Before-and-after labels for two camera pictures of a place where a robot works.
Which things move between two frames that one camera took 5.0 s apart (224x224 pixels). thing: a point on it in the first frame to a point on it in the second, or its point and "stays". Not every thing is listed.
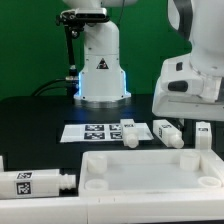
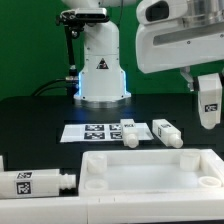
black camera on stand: x=74 y=20 stays
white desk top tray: x=151 y=173 stays
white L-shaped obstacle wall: x=97 y=210 stays
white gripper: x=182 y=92 to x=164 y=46
